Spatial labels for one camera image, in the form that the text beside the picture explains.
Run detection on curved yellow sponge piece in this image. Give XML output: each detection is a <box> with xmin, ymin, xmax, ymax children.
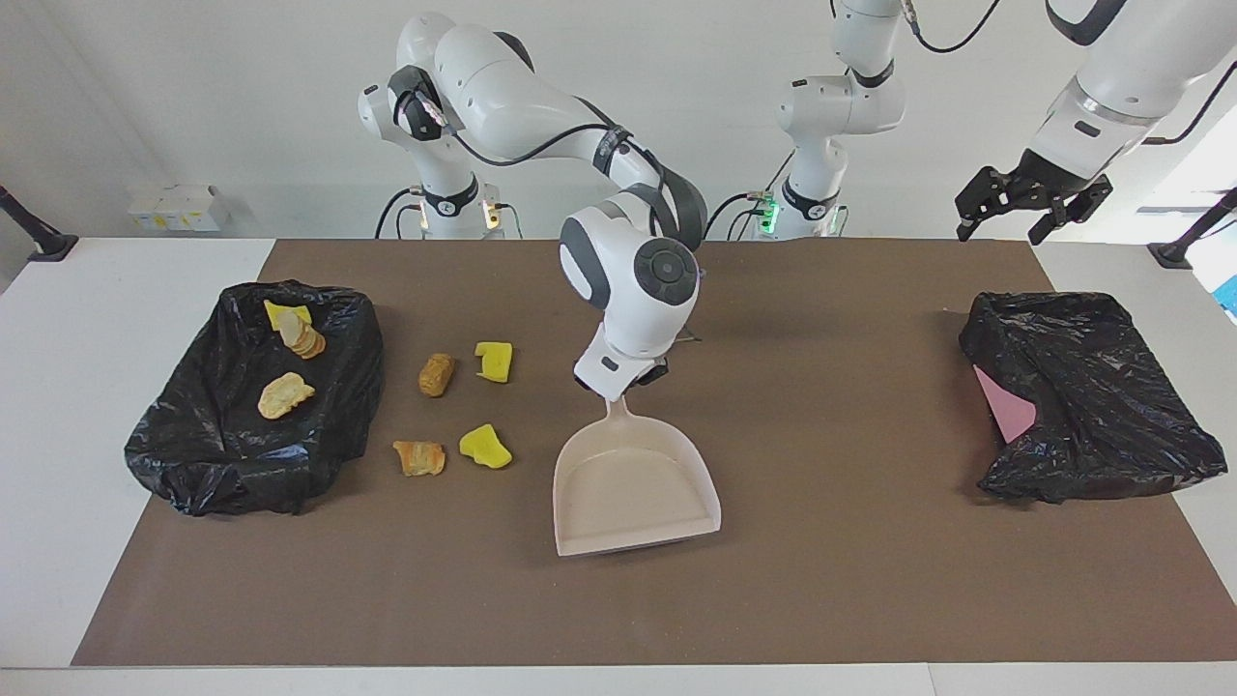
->
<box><xmin>458</xmin><ymin>423</ymin><xmax>514</xmax><ymax>471</ymax></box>

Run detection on black trash bag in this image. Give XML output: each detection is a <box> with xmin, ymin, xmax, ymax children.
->
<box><xmin>959</xmin><ymin>291</ymin><xmax>1228</xmax><ymax>506</ymax></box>

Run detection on orange striped bread piece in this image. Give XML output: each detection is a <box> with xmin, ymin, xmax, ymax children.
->
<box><xmin>392</xmin><ymin>441</ymin><xmax>446</xmax><ymax>478</ymax></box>

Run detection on beige plastic dustpan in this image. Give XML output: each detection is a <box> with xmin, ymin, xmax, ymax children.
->
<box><xmin>552</xmin><ymin>391</ymin><xmax>723</xmax><ymax>559</ymax></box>

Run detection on brown fried nugget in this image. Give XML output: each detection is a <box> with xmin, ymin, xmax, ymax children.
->
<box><xmin>417</xmin><ymin>353</ymin><xmax>456</xmax><ymax>398</ymax></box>

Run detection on pale bread chunk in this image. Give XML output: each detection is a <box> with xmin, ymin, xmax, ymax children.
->
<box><xmin>257</xmin><ymin>372</ymin><xmax>317</xmax><ymax>421</ymax></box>

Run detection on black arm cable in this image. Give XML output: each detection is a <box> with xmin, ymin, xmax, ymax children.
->
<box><xmin>904</xmin><ymin>0</ymin><xmax>1001</xmax><ymax>56</ymax></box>
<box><xmin>416</xmin><ymin>82</ymin><xmax>677</xmax><ymax>185</ymax></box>

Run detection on black right base cable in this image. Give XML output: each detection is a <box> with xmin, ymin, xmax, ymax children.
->
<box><xmin>375</xmin><ymin>187</ymin><xmax>426</xmax><ymax>240</ymax></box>

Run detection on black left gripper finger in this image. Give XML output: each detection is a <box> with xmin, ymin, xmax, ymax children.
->
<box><xmin>955</xmin><ymin>166</ymin><xmax>1018</xmax><ymax>243</ymax></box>
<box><xmin>1027</xmin><ymin>179</ymin><xmax>1113</xmax><ymax>247</ymax></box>

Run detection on black left base cable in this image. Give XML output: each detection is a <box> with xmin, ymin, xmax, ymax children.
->
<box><xmin>701</xmin><ymin>155</ymin><xmax>795</xmax><ymax>241</ymax></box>

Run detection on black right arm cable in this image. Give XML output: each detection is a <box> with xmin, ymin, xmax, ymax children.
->
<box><xmin>416</xmin><ymin>82</ymin><xmax>677</xmax><ymax>185</ymax></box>

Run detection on sliced bread loaf piece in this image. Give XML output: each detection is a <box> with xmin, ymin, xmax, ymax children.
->
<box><xmin>280</xmin><ymin>309</ymin><xmax>328</xmax><ymax>361</ymax></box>

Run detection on black base cable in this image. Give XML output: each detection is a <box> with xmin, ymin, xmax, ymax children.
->
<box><xmin>375</xmin><ymin>187</ymin><xmax>426</xmax><ymax>240</ymax></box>
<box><xmin>701</xmin><ymin>155</ymin><xmax>795</xmax><ymax>241</ymax></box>

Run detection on pink plastic bin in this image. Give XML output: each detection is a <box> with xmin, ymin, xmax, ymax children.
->
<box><xmin>972</xmin><ymin>363</ymin><xmax>1039</xmax><ymax>444</ymax></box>

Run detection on white boxes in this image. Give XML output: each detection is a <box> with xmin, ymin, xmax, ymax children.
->
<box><xmin>128</xmin><ymin>185</ymin><xmax>230</xmax><ymax>233</ymax></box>

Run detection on brown table mat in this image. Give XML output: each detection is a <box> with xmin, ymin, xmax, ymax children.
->
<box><xmin>71</xmin><ymin>239</ymin><xmax>1237</xmax><ymax>668</ymax></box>

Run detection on black trash bag lined bin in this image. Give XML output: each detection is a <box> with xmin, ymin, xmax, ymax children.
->
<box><xmin>124</xmin><ymin>280</ymin><xmax>386</xmax><ymax>517</ymax></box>

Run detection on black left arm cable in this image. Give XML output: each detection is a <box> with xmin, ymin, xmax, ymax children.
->
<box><xmin>904</xmin><ymin>0</ymin><xmax>1001</xmax><ymax>56</ymax></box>

